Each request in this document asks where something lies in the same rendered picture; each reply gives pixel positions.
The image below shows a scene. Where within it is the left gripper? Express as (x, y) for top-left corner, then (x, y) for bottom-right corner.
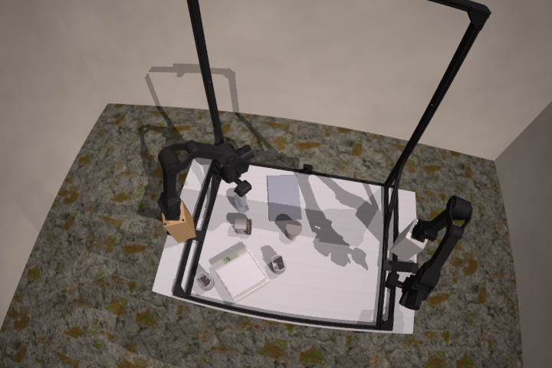
(385, 271), (429, 301)

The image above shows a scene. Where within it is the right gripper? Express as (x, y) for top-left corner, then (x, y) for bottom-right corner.
(213, 165), (251, 197)

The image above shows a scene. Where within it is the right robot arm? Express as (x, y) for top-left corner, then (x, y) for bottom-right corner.
(157, 140), (255, 221)

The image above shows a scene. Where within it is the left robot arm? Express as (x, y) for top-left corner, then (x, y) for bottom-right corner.
(399, 195), (472, 311)

